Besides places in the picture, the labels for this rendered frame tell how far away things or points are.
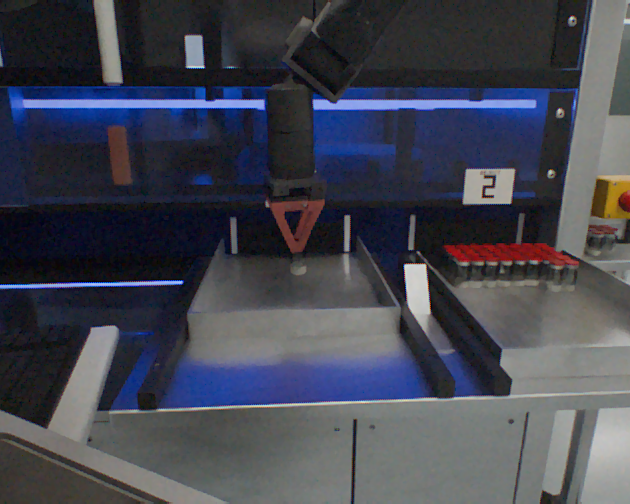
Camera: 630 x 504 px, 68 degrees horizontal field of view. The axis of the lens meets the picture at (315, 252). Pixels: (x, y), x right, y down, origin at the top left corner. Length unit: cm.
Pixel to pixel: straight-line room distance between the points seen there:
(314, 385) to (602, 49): 71
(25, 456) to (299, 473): 89
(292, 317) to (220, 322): 9
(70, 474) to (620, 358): 52
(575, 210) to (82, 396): 83
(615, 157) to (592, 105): 574
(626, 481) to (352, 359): 151
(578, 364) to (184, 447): 74
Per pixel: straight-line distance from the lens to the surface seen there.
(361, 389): 50
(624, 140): 670
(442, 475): 113
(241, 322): 59
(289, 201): 57
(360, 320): 59
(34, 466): 19
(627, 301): 79
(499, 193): 88
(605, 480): 193
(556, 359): 56
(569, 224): 96
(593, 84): 94
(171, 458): 106
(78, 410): 66
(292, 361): 54
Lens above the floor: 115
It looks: 17 degrees down
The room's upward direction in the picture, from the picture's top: straight up
